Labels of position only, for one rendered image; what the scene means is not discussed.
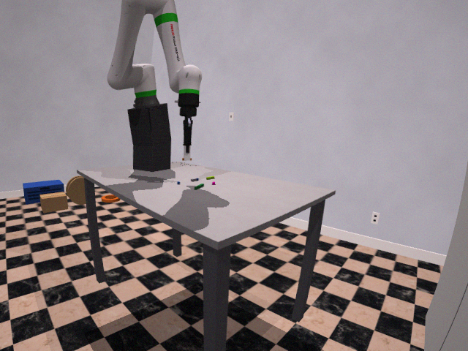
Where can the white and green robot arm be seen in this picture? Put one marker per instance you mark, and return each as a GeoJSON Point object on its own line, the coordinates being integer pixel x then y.
{"type": "Point", "coordinates": [123, 74]}

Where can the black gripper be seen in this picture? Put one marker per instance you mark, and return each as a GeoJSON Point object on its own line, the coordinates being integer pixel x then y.
{"type": "Point", "coordinates": [189, 112]}

